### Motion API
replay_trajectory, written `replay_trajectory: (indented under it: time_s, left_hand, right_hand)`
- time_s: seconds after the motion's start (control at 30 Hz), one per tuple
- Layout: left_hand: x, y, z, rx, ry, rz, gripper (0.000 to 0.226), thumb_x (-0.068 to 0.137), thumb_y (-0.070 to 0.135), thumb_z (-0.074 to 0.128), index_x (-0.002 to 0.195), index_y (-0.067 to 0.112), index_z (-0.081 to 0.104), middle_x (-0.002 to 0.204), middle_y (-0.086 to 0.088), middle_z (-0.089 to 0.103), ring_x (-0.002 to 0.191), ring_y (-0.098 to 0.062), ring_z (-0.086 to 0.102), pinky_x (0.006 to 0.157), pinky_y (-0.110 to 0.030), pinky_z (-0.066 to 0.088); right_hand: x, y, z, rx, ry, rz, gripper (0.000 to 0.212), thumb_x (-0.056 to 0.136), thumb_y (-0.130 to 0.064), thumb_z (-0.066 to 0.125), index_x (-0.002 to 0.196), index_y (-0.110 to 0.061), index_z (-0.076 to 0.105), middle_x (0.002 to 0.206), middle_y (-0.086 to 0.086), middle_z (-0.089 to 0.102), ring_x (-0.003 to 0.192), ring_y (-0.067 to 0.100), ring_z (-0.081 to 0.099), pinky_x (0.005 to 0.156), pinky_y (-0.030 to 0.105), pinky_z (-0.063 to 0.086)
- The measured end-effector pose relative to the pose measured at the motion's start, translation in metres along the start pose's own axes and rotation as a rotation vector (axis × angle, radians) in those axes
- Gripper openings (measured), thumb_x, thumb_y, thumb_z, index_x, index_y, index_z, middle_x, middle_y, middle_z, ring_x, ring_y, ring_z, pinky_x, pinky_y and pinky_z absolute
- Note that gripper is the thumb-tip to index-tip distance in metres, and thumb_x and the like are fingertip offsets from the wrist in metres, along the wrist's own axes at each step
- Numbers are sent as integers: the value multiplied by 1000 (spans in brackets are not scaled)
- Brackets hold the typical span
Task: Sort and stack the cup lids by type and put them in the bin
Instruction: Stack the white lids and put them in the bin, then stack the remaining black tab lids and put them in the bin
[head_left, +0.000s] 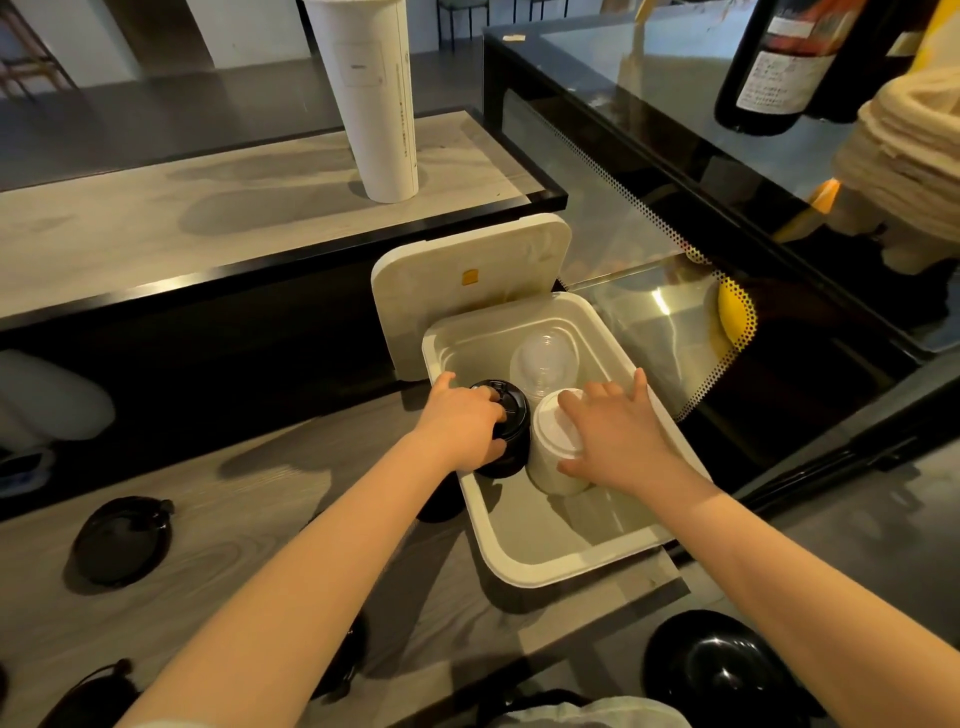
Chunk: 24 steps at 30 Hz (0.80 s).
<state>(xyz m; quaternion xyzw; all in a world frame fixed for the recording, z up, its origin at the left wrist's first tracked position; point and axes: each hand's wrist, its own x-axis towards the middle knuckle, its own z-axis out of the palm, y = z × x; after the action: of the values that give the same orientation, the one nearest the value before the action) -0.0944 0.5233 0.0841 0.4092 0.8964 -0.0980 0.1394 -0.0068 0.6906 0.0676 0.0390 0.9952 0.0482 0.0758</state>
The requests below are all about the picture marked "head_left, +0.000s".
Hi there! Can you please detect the person's right hand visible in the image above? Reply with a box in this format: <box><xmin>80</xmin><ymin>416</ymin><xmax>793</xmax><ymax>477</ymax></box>
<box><xmin>556</xmin><ymin>367</ymin><xmax>714</xmax><ymax>511</ymax></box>

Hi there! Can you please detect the person's left hand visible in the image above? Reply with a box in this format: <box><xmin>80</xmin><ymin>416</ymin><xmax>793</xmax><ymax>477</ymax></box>
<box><xmin>412</xmin><ymin>371</ymin><xmax>510</xmax><ymax>475</ymax></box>

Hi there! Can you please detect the stack of black lids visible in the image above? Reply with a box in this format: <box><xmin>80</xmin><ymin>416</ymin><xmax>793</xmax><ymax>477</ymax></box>
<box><xmin>468</xmin><ymin>378</ymin><xmax>532</xmax><ymax>480</ymax></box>

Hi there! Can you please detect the black tethered plug cup lid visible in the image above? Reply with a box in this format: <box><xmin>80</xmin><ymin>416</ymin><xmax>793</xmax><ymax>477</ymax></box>
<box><xmin>416</xmin><ymin>472</ymin><xmax>468</xmax><ymax>525</ymax></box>
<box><xmin>37</xmin><ymin>658</ymin><xmax>140</xmax><ymax>728</ymax></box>
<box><xmin>311</xmin><ymin>613</ymin><xmax>370</xmax><ymax>703</ymax></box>
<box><xmin>71</xmin><ymin>494</ymin><xmax>176</xmax><ymax>589</ymax></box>

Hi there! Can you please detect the stack of white lids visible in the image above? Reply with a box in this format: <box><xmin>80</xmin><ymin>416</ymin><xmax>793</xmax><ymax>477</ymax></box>
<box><xmin>524</xmin><ymin>388</ymin><xmax>594</xmax><ymax>498</ymax></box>

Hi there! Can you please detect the stack of clear dome lids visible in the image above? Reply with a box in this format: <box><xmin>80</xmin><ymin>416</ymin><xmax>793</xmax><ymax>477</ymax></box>
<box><xmin>509</xmin><ymin>327</ymin><xmax>581</xmax><ymax>403</ymax></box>

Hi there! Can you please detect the white plastic storage bin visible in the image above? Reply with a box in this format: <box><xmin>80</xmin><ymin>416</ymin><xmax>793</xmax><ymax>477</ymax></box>
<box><xmin>421</xmin><ymin>292</ymin><xmax>714</xmax><ymax>590</ymax></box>

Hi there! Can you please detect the person's left forearm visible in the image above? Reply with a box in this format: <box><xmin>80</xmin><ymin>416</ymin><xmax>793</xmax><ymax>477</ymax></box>
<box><xmin>116</xmin><ymin>434</ymin><xmax>466</xmax><ymax>728</ymax></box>

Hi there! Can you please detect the person's right forearm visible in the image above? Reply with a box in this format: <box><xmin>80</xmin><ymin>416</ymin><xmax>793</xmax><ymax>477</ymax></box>
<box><xmin>663</xmin><ymin>479</ymin><xmax>960</xmax><ymax>728</ymax></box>

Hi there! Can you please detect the white bin lid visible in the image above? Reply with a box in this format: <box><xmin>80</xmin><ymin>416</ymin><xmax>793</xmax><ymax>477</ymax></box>
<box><xmin>371</xmin><ymin>213</ymin><xmax>574</xmax><ymax>382</ymax></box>

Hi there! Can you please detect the person's white shirt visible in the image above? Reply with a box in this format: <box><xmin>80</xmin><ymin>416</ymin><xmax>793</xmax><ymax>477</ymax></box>
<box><xmin>487</xmin><ymin>695</ymin><xmax>691</xmax><ymax>728</ymax></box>

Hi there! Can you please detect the tall white paper cup stack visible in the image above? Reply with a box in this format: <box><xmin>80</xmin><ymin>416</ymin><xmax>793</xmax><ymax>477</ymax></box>
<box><xmin>303</xmin><ymin>0</ymin><xmax>420</xmax><ymax>204</ymax></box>

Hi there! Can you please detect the yellow banana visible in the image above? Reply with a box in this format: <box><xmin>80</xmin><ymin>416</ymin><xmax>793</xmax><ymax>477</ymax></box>
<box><xmin>716</xmin><ymin>281</ymin><xmax>759</xmax><ymax>350</ymax></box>

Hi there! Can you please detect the black glass display case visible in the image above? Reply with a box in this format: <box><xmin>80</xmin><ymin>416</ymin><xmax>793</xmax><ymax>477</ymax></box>
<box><xmin>483</xmin><ymin>0</ymin><xmax>960</xmax><ymax>519</ymax></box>

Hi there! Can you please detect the dark wine bottle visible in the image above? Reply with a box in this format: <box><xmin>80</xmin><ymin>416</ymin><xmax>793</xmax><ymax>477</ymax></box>
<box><xmin>806</xmin><ymin>0</ymin><xmax>939</xmax><ymax>125</ymax></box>
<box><xmin>713</xmin><ymin>0</ymin><xmax>871</xmax><ymax>136</ymax></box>

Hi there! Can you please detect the dark metal chair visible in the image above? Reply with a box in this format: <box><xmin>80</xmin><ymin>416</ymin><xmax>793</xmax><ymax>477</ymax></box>
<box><xmin>437</xmin><ymin>0</ymin><xmax>493</xmax><ymax>50</ymax></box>

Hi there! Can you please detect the small white digital timer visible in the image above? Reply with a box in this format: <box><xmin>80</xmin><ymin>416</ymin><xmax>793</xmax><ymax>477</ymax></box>
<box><xmin>0</xmin><ymin>448</ymin><xmax>54</xmax><ymax>496</ymax></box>

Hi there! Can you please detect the wooden bar stool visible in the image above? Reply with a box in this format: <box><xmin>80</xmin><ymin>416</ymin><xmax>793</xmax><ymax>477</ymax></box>
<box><xmin>0</xmin><ymin>0</ymin><xmax>80</xmax><ymax>99</ymax></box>

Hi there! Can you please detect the beige coiled rope ornament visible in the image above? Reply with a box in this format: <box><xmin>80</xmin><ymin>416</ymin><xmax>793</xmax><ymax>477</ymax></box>
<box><xmin>832</xmin><ymin>67</ymin><xmax>960</xmax><ymax>275</ymax></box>

